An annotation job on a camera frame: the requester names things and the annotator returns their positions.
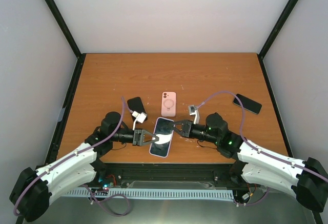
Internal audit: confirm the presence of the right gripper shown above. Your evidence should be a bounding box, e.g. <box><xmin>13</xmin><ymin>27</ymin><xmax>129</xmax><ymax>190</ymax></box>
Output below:
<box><xmin>169</xmin><ymin>119</ymin><xmax>219</xmax><ymax>144</ymax></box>

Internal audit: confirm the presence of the light blue cable duct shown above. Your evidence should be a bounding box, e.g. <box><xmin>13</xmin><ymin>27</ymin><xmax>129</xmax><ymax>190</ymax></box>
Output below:
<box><xmin>63</xmin><ymin>188</ymin><xmax>235</xmax><ymax>200</ymax></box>

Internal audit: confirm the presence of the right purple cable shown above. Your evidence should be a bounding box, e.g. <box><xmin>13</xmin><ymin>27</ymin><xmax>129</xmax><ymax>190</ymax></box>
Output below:
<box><xmin>198</xmin><ymin>91</ymin><xmax>328</xmax><ymax>180</ymax></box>

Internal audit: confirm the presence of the green-edged phone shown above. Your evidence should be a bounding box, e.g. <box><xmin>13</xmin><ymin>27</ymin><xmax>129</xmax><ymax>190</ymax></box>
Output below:
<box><xmin>233</xmin><ymin>94</ymin><xmax>262</xmax><ymax>115</ymax></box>

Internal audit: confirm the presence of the metal base plate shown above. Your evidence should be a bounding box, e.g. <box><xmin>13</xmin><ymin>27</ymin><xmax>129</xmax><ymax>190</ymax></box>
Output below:
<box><xmin>36</xmin><ymin>190</ymin><xmax>315</xmax><ymax>223</ymax></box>

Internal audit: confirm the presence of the pink phone case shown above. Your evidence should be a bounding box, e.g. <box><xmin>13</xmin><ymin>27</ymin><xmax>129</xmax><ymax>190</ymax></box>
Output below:
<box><xmin>161</xmin><ymin>91</ymin><xmax>176</xmax><ymax>117</ymax></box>

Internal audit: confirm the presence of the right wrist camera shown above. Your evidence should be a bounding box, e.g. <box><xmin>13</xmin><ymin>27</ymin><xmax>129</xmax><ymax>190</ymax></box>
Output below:
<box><xmin>188</xmin><ymin>105</ymin><xmax>200</xmax><ymax>124</ymax></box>

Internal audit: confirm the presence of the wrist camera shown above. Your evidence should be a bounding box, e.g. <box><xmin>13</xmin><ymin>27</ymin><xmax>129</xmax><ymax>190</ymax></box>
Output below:
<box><xmin>188</xmin><ymin>105</ymin><xmax>200</xmax><ymax>124</ymax></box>
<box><xmin>132</xmin><ymin>111</ymin><xmax>147</xmax><ymax>130</ymax></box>

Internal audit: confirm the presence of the purple phone case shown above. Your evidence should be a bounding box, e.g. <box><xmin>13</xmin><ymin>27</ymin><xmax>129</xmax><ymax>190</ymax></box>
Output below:
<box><xmin>149</xmin><ymin>116</ymin><xmax>175</xmax><ymax>158</ymax></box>

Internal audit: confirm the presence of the black phone case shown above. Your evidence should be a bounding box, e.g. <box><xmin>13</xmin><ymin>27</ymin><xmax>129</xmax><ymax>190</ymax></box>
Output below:
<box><xmin>127</xmin><ymin>97</ymin><xmax>146</xmax><ymax>121</ymax></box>

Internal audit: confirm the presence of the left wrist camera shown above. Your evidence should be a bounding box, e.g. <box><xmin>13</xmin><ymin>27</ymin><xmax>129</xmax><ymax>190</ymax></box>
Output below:
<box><xmin>132</xmin><ymin>111</ymin><xmax>147</xmax><ymax>130</ymax></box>

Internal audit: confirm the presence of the black aluminium frame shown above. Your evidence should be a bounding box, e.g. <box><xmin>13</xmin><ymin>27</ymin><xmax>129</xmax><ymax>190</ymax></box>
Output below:
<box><xmin>15</xmin><ymin>0</ymin><xmax>324</xmax><ymax>224</ymax></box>

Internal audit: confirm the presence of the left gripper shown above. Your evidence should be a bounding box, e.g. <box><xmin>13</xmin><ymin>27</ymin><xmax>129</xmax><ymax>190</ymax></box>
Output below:
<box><xmin>111</xmin><ymin>127</ymin><xmax>159</xmax><ymax>146</ymax></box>

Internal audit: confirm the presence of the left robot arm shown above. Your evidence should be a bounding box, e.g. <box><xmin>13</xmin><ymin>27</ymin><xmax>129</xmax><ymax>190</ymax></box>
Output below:
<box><xmin>9</xmin><ymin>112</ymin><xmax>159</xmax><ymax>222</ymax></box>

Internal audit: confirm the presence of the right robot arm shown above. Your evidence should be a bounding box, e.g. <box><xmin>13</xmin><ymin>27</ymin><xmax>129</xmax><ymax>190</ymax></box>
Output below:
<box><xmin>169</xmin><ymin>113</ymin><xmax>327</xmax><ymax>213</ymax></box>

